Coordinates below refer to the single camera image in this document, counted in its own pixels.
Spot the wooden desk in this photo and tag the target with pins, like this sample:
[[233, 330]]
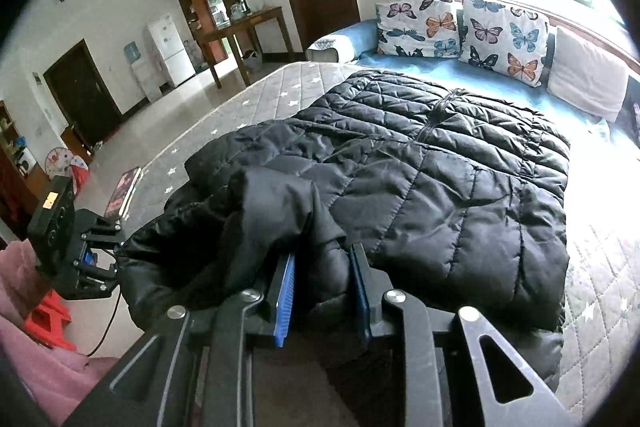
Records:
[[250, 18]]

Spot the wooden shelf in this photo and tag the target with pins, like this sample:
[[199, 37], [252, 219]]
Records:
[[15, 167]]

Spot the white fridge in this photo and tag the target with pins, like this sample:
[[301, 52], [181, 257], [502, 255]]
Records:
[[172, 52]]

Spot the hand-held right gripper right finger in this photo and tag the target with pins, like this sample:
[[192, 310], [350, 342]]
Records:
[[361, 292]]

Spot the butterfly print pillow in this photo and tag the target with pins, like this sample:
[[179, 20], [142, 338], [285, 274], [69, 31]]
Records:
[[500, 37], [415, 24]]

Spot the dark door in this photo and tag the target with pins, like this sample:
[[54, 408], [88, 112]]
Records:
[[85, 97]]

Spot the person's left forearm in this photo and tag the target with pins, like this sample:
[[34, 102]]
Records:
[[30, 357]]

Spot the blue sofa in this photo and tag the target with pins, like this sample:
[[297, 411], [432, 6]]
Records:
[[350, 39]]

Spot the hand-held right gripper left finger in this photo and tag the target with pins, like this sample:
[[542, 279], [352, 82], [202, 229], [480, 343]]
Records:
[[284, 302]]

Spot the black puffer jacket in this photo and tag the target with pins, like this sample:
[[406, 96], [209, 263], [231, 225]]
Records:
[[425, 187]]

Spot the red plastic stool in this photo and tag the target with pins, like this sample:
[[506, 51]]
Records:
[[47, 322]]

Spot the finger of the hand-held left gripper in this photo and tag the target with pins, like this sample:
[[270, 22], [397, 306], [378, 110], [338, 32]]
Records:
[[102, 232], [97, 279]]

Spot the water dispenser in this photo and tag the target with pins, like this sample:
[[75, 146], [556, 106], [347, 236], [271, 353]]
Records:
[[142, 77]]

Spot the grey quilted star mat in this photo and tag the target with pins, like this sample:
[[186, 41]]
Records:
[[600, 287]]

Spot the round colourful fan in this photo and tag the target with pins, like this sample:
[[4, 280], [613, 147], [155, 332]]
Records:
[[60, 162]]

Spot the white pillow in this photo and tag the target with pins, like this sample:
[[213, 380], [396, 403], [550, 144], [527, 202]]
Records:
[[585, 72]]

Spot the wooden display cabinet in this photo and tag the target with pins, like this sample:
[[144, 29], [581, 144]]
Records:
[[192, 2]]

